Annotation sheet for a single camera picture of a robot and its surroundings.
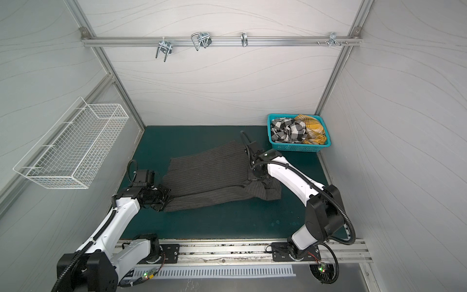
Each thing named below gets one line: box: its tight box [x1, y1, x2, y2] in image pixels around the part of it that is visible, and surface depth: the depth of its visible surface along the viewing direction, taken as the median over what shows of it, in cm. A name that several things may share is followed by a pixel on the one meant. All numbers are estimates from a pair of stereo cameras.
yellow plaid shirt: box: [294, 114, 328, 145], surface depth 106 cm
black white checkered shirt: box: [270, 117, 308, 144], surface depth 108 cm
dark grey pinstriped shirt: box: [162, 139, 283, 212], surface depth 95 cm
